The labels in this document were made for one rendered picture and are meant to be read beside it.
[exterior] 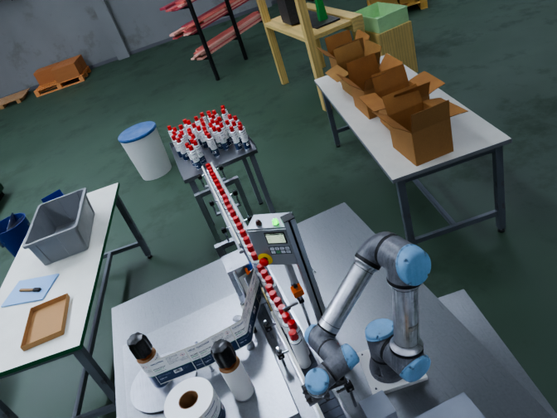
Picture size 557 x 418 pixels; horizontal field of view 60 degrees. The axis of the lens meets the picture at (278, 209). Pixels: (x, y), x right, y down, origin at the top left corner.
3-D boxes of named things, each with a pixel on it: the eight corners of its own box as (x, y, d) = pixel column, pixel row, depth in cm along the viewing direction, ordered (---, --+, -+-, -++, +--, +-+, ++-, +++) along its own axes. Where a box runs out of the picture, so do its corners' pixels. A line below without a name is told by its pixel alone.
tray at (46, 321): (33, 312, 303) (30, 308, 301) (70, 296, 305) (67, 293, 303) (23, 351, 275) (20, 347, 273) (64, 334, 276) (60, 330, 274)
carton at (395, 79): (362, 125, 382) (353, 81, 362) (425, 102, 382) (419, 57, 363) (384, 148, 344) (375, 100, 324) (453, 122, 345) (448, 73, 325)
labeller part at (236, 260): (220, 258, 234) (220, 256, 234) (242, 248, 235) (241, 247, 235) (227, 274, 223) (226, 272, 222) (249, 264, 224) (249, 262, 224)
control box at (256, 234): (267, 250, 204) (253, 214, 194) (305, 248, 198) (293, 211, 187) (259, 266, 196) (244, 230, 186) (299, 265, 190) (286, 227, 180)
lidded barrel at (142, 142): (173, 157, 638) (154, 116, 606) (176, 172, 597) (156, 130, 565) (138, 171, 634) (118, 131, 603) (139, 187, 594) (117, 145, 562)
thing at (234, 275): (237, 294, 248) (220, 257, 234) (260, 284, 249) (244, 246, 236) (244, 312, 236) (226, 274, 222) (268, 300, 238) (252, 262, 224)
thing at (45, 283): (20, 281, 337) (19, 280, 336) (59, 274, 330) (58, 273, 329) (1, 308, 318) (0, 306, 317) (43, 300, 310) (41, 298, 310)
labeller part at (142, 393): (129, 371, 227) (128, 370, 226) (191, 342, 231) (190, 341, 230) (133, 426, 201) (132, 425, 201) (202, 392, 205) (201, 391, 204)
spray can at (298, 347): (297, 364, 203) (283, 332, 192) (307, 357, 204) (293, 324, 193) (303, 371, 199) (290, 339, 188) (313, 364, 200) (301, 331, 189)
